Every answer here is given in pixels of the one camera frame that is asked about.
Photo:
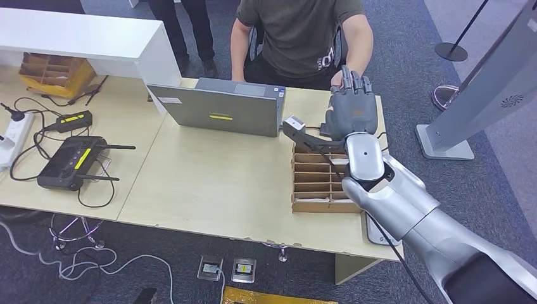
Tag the white key card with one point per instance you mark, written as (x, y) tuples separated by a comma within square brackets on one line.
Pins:
[(312, 200)]

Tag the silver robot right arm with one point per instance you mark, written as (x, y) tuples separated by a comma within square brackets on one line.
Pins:
[(419, 226)]

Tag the black remote controller with antennas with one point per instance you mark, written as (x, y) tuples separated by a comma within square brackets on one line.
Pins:
[(69, 161)]

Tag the chrome stanchion base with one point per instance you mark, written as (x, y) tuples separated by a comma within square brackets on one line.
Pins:
[(439, 98)]

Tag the white power strip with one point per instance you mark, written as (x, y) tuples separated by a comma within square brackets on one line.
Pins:
[(17, 134)]

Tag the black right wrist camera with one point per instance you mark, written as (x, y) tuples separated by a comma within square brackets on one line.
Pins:
[(302, 136)]

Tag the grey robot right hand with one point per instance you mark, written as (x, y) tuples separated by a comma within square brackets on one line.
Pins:
[(354, 111)]

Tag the black stanchion post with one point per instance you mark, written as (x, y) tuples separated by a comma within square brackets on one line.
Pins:
[(451, 52)]

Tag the grey card reader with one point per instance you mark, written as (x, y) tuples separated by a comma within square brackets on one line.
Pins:
[(375, 235)]

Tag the grey kiosk stand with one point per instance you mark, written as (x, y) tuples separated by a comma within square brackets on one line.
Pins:
[(491, 92)]

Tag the chrome chair foot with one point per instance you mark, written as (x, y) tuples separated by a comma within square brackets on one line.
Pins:
[(283, 256)]

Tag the seated person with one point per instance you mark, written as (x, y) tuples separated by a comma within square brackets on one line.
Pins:
[(298, 38)]

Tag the person's left forearm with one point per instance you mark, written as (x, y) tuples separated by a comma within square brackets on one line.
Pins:
[(361, 50)]

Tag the black office chair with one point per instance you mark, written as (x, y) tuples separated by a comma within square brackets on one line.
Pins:
[(254, 42)]

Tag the metal floor socket box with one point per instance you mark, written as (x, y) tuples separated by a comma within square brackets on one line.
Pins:
[(209, 268), (243, 269)]

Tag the black plug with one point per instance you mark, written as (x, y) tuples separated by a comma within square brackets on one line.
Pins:
[(17, 114)]

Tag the white desk shelf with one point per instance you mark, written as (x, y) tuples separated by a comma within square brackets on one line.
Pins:
[(84, 38)]

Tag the beige desk leg panel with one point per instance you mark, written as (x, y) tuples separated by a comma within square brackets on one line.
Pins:
[(352, 268)]

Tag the person's right forearm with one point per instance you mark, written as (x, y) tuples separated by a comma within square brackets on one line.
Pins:
[(239, 54)]

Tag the black power adapter yellow label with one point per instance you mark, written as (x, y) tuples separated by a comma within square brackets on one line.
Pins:
[(74, 121)]

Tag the wooden organizer in yellow box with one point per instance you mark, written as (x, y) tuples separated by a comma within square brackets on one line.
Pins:
[(53, 71)]

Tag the person's left hand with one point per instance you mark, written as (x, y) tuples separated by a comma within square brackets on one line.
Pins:
[(337, 79)]

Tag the wooden card organizer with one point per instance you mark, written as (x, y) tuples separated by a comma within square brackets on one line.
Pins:
[(310, 206)]

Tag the grey laptop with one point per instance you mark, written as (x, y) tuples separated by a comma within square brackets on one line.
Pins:
[(216, 109)]

